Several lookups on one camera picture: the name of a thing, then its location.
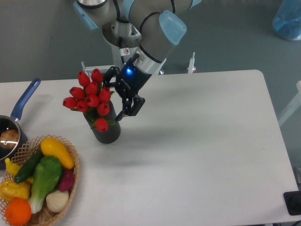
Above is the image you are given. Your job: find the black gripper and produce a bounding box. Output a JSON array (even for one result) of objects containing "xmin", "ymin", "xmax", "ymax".
[{"xmin": 102, "ymin": 57, "xmax": 151, "ymax": 121}]

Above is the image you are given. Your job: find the red tulip bouquet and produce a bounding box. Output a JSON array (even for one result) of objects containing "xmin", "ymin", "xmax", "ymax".
[{"xmin": 63, "ymin": 68, "xmax": 115, "ymax": 132}]

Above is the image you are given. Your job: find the dark grey ribbed vase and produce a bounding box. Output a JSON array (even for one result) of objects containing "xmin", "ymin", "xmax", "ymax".
[{"xmin": 84, "ymin": 101, "xmax": 121, "ymax": 144}]

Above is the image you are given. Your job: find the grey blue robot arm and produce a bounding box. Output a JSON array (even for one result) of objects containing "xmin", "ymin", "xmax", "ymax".
[{"xmin": 73, "ymin": 0, "xmax": 198, "ymax": 121}]

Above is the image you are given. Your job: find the yellow squash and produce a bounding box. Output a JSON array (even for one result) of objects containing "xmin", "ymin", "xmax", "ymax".
[{"xmin": 40, "ymin": 137, "xmax": 75, "ymax": 170}]

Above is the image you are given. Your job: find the purple red onion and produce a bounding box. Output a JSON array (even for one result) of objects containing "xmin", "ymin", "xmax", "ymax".
[{"xmin": 58, "ymin": 169, "xmax": 75, "ymax": 192}]

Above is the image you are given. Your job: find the green bok choy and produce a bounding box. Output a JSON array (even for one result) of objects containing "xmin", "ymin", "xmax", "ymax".
[{"xmin": 28, "ymin": 156, "xmax": 62, "ymax": 214}]

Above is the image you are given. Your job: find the woven wicker basket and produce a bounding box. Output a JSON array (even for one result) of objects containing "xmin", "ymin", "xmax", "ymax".
[{"xmin": 0, "ymin": 134, "xmax": 80, "ymax": 226}]

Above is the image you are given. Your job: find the green cucumber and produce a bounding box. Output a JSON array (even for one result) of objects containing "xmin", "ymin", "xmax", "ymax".
[{"xmin": 14, "ymin": 149, "xmax": 44, "ymax": 183}]

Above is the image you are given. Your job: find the brown bread roll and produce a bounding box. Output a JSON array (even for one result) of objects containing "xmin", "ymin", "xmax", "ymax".
[{"xmin": 0, "ymin": 129, "xmax": 19, "ymax": 150}]

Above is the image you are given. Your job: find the white garlic bulb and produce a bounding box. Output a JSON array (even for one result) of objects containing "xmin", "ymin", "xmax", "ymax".
[{"xmin": 46, "ymin": 190, "xmax": 69, "ymax": 213}]

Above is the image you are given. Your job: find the yellow banana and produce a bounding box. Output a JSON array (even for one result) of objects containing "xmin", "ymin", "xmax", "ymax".
[{"xmin": 5, "ymin": 158, "xmax": 21, "ymax": 177}]

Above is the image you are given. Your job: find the yellow corn cob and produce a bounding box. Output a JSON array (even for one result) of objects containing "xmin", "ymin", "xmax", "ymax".
[{"xmin": 0, "ymin": 179, "xmax": 31, "ymax": 202}]

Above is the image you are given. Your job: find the orange fruit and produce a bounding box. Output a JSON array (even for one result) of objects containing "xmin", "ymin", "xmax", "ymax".
[{"xmin": 5, "ymin": 198, "xmax": 32, "ymax": 226}]

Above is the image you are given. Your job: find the black device at edge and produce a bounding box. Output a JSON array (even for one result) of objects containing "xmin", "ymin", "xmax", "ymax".
[{"xmin": 283, "ymin": 191, "xmax": 301, "ymax": 216}]

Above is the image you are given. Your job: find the blue handled saucepan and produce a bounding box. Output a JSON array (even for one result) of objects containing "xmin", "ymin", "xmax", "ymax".
[{"xmin": 0, "ymin": 78, "xmax": 41, "ymax": 170}]

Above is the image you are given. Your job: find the white frame at right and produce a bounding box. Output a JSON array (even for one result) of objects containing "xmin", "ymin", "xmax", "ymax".
[{"xmin": 277, "ymin": 81, "xmax": 301, "ymax": 127}]

